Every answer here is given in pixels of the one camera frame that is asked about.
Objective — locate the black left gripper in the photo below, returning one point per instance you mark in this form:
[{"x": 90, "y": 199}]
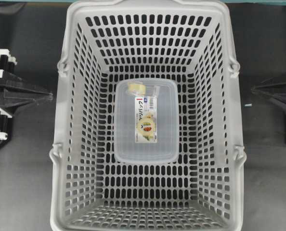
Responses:
[{"x": 10, "y": 82}]

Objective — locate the clear plastic food container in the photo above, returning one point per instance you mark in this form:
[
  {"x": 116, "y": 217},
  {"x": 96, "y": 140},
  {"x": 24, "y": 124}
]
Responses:
[{"x": 146, "y": 129}]

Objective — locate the grey plastic shopping basket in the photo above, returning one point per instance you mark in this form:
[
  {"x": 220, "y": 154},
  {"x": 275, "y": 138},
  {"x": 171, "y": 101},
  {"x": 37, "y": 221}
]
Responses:
[{"x": 187, "y": 41}]

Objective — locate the cellophane tape in clear dispenser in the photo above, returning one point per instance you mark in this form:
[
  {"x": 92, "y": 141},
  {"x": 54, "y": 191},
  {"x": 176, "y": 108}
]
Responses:
[{"x": 138, "y": 89}]

